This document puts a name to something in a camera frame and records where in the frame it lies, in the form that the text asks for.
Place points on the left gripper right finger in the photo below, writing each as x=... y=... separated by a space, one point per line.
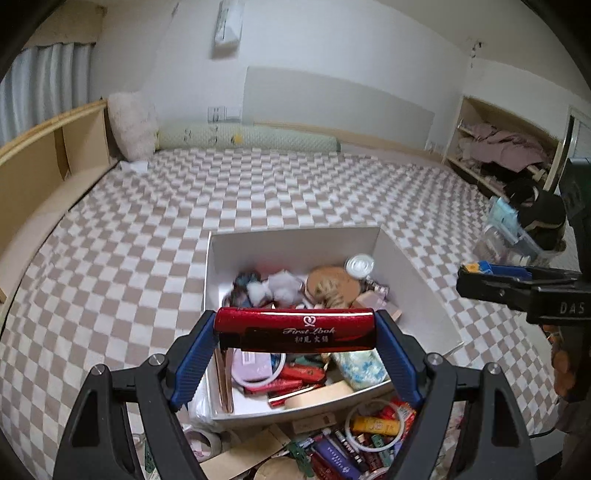
x=493 y=442

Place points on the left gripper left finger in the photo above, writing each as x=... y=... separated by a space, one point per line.
x=97 y=441

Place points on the blue floral brocade pouch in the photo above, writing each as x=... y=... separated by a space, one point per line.
x=361 y=369

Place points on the red glitter lighter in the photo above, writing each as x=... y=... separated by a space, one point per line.
x=296 y=330

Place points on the clear plastic storage bin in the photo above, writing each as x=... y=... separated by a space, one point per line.
x=503 y=240

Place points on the red snack packet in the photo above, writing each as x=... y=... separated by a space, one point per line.
x=404 y=410

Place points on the red printed tape roll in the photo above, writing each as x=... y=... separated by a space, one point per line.
x=204 y=444

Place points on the plywood rectangular block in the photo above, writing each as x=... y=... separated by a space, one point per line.
x=246 y=455

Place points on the yellow tube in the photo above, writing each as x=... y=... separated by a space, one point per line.
x=375 y=425

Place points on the checkered bed sheet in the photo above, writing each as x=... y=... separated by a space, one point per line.
x=122 y=274

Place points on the white cardboard shoe box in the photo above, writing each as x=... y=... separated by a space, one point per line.
x=299 y=251

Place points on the green clothes peg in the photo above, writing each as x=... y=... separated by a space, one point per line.
x=301 y=457

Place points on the wooden side shelf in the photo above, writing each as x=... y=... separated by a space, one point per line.
x=44 y=172

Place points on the fluffy white cushion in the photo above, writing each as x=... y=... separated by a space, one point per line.
x=134 y=125

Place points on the green long bolster pillow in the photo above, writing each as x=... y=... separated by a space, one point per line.
x=222 y=136

